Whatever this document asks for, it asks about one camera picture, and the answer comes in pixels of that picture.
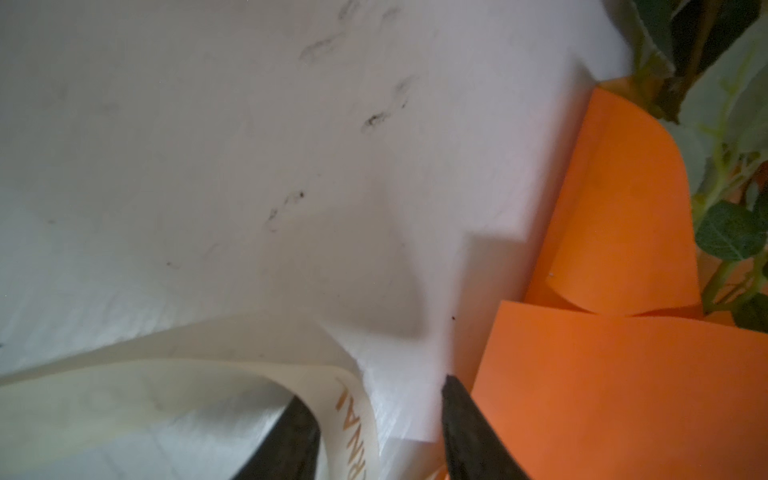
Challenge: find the white ribbon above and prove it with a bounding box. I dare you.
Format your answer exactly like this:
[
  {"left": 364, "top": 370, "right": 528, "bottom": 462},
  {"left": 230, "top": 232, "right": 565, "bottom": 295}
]
[{"left": 0, "top": 311, "right": 445, "bottom": 480}]

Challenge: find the pale blue fake flower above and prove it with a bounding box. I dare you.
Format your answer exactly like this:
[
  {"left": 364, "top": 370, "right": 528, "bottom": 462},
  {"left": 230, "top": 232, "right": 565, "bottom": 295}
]
[{"left": 665, "top": 35, "right": 768, "bottom": 334}]

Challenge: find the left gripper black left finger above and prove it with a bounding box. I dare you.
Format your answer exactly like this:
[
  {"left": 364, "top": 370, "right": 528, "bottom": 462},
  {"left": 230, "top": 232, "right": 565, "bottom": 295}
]
[{"left": 233, "top": 396, "right": 321, "bottom": 480}]

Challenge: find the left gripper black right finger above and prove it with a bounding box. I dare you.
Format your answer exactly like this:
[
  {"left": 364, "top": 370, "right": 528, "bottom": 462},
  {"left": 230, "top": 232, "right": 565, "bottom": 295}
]
[{"left": 441, "top": 375, "right": 530, "bottom": 480}]

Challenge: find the orange wrapping paper sheet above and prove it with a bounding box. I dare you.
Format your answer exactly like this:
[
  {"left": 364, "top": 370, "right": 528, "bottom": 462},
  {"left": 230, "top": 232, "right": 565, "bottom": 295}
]
[{"left": 467, "top": 88, "right": 767, "bottom": 479}]

